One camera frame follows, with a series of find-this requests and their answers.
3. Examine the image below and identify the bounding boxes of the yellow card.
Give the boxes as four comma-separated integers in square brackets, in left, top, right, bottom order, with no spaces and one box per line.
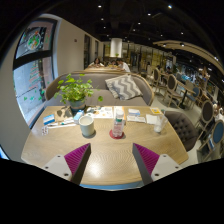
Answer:
[150,107,162,115]

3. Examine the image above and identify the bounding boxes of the grey chevron cushion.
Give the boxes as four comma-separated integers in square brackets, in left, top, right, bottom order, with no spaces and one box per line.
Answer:
[106,75,143,100]

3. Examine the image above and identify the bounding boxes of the white blue booklet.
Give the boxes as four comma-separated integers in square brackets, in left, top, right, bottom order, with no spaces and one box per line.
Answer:
[128,109,140,116]

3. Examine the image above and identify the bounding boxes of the seated person in white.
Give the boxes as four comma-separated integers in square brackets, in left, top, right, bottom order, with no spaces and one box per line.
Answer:
[116,58,130,72]

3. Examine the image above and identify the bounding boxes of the white round pillar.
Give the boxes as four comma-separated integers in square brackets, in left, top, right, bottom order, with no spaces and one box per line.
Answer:
[110,38,122,57]

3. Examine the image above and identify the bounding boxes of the blue oval-back chair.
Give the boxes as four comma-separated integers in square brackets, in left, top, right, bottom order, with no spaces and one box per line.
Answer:
[197,120,224,161]

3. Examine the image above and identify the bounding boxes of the white ceramic mug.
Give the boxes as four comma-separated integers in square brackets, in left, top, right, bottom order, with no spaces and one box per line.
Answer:
[79,116,94,137]

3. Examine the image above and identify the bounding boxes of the clear plastic cup with straw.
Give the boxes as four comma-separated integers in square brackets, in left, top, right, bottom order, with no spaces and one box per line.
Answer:
[154,114,168,133]

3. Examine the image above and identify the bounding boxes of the dark grey tufted armchair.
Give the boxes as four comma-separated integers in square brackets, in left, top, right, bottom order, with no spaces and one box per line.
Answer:
[165,111,198,151]

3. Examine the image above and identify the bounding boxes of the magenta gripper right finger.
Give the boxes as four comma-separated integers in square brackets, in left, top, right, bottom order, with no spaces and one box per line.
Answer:
[131,143,184,186]

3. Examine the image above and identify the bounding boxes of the red round coaster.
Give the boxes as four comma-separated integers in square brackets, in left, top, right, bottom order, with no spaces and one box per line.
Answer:
[109,129,124,139]

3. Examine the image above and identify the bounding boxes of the blue card on table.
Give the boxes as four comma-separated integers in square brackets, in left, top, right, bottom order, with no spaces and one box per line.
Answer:
[43,114,55,125]

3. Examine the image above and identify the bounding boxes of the grey upholstered sofa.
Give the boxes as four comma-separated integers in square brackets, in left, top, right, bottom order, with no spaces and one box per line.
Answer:
[44,69,155,108]

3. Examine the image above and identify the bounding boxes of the seated person left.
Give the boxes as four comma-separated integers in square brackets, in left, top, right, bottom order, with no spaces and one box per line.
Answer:
[88,58,104,67]

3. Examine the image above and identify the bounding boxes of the clear plastic water bottle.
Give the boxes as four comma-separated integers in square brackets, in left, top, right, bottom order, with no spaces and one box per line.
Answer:
[112,110,124,138]

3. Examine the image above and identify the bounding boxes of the white paper napkin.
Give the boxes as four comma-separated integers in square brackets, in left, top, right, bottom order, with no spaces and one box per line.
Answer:
[127,115,146,123]

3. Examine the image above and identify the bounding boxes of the grey oval-back chair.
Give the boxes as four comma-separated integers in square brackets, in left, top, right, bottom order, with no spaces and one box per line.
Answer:
[163,74,182,107]

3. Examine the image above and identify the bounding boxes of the green potted plant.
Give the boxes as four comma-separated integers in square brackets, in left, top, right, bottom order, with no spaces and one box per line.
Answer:
[54,74,94,113]

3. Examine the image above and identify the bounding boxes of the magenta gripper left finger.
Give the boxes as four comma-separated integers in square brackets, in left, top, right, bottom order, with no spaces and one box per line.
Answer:
[42,143,92,186]

